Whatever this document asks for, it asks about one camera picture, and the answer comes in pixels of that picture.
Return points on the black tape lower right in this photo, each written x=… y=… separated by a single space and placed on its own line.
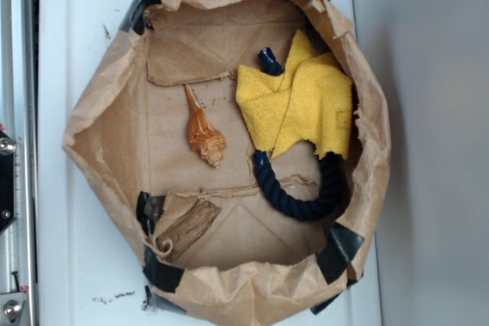
x=341 y=248

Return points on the black bracket with bolts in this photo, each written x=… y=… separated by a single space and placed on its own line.
x=7 y=176

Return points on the black tape inside bag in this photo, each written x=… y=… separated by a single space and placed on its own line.
x=149 y=210

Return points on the yellow microfiber cloth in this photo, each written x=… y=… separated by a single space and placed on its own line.
x=311 y=100

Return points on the brown paper bag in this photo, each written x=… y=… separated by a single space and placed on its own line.
x=256 y=265

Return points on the brown wood piece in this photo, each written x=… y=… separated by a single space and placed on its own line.
x=187 y=229

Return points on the black tape upper left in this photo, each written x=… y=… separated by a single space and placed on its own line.
x=135 y=18

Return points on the metal corner bracket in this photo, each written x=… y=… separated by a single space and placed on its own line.
x=14 y=309

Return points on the black tape lower left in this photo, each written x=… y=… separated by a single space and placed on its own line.
x=163 y=277

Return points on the aluminium frame rail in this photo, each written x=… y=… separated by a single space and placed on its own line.
x=18 y=242

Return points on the orange spiral seashell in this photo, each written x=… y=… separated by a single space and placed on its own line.
x=203 y=138

